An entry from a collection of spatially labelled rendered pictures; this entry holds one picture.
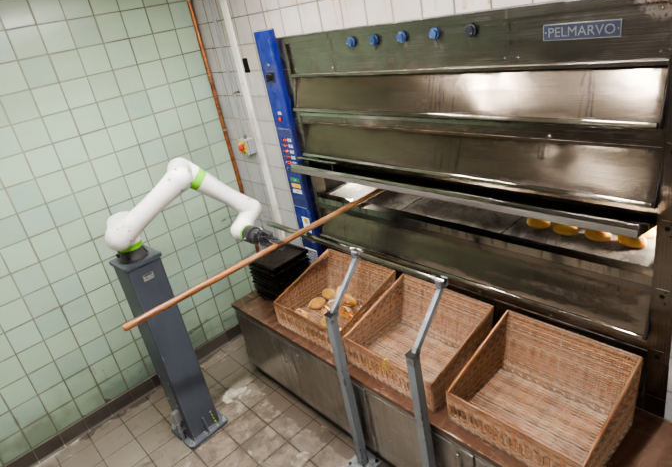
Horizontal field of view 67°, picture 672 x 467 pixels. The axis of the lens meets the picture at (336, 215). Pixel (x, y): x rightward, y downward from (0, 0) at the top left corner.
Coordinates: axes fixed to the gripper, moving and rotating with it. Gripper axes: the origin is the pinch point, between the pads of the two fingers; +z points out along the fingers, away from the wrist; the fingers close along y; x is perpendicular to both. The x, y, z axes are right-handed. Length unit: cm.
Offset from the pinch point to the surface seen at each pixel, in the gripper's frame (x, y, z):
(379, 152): -53, -32, 25
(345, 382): 6, 62, 39
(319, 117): -54, -48, -17
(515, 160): -54, -35, 97
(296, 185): -51, -5, -48
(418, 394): 6, 42, 87
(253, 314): -1, 62, -50
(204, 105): -44, -54, -124
